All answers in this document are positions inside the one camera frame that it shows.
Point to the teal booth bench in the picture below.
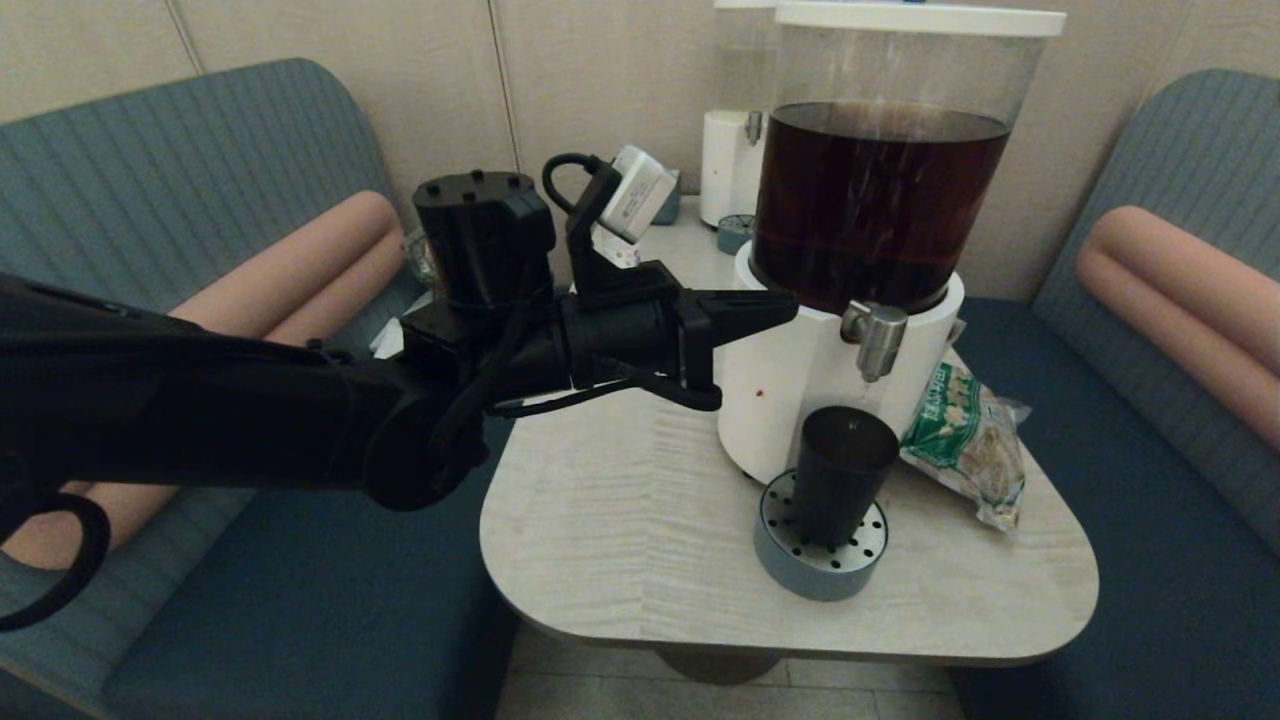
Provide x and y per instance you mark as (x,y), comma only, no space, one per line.
(1150,600)
(150,150)

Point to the white napkin packet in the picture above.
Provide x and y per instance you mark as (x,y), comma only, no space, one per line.
(388,345)

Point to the crumpled clear snack bag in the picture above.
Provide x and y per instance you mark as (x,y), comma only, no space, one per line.
(420,260)

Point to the small white clear drink dispenser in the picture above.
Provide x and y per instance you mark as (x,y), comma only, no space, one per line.
(728,170)

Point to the clear green-print grain snack bag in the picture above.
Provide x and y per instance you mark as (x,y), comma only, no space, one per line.
(965,450)

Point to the round blue-grey perforated drip tray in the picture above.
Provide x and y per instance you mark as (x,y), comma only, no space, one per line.
(820,575)

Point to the silver metal dispenser tap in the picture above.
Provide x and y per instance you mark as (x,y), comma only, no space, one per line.
(880,340)

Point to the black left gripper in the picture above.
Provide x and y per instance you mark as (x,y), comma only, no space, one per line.
(630,335)

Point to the blue-grey tissue box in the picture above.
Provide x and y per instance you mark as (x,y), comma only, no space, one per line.
(672,205)

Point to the dark tumbler cup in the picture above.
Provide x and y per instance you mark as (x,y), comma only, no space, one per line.
(840,480)

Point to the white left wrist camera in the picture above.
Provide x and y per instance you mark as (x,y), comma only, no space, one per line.
(640,195)

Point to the small blue-grey drip tray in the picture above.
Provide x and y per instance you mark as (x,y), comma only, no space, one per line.
(735,235)

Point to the pink bolster cushion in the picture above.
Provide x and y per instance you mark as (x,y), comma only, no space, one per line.
(300,270)
(1180,290)

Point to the round table pedestal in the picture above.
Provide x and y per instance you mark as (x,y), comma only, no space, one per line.
(720,665)

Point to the large white dark-tea drink dispenser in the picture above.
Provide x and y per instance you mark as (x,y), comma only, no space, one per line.
(800,400)

